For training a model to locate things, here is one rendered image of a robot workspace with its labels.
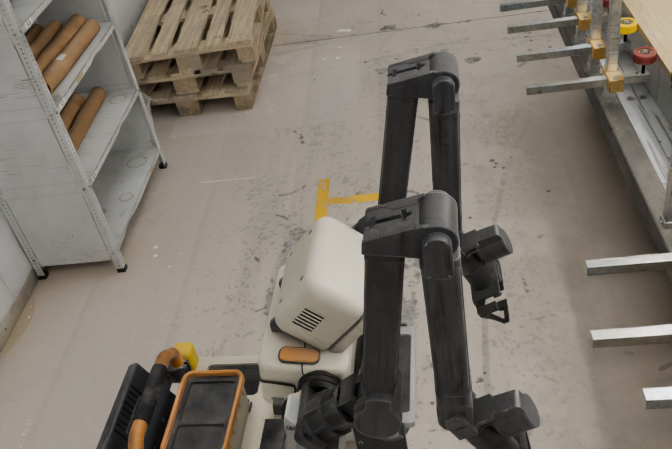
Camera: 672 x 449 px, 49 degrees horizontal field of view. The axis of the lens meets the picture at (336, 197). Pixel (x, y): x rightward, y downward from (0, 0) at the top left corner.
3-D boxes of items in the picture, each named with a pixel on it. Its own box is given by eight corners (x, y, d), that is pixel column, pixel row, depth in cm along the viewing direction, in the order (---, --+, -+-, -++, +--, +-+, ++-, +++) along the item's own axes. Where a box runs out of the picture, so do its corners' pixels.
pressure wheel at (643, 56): (638, 71, 276) (641, 43, 269) (658, 77, 270) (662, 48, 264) (626, 80, 272) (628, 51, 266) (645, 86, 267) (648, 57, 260)
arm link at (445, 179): (426, 52, 137) (426, 81, 129) (458, 50, 136) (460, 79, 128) (434, 229, 163) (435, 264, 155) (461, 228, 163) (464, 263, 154)
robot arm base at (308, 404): (302, 381, 133) (292, 440, 123) (333, 362, 129) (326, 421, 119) (337, 405, 136) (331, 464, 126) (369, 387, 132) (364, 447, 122)
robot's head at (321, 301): (266, 330, 133) (310, 283, 125) (283, 251, 149) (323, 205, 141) (333, 364, 137) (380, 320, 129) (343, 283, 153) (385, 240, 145)
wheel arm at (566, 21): (508, 36, 315) (508, 26, 313) (507, 32, 318) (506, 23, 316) (614, 23, 310) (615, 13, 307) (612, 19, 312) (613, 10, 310)
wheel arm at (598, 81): (526, 97, 276) (526, 87, 274) (525, 93, 279) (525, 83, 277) (649, 83, 271) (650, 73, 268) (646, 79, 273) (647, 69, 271)
